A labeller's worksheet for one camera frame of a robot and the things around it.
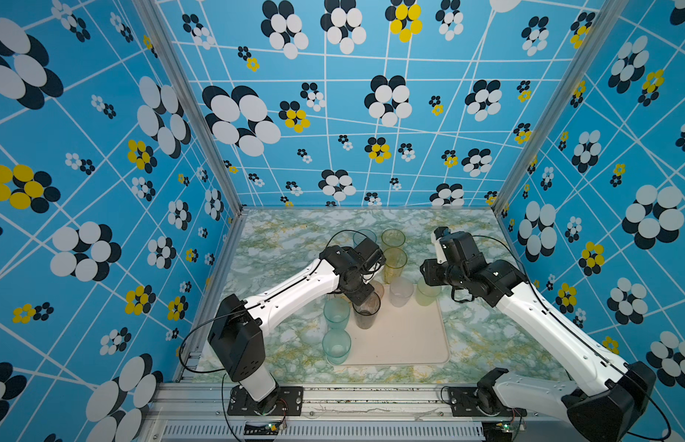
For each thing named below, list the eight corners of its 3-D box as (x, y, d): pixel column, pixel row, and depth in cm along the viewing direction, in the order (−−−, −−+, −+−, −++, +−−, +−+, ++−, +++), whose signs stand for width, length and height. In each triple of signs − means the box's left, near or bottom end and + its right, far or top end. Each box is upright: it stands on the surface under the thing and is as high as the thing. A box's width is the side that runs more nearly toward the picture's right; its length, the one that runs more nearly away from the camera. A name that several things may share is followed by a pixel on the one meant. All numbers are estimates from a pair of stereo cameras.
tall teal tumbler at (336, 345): (321, 359, 82) (318, 350, 75) (330, 336, 87) (328, 325, 79) (344, 368, 81) (343, 359, 73) (352, 344, 85) (351, 333, 78)
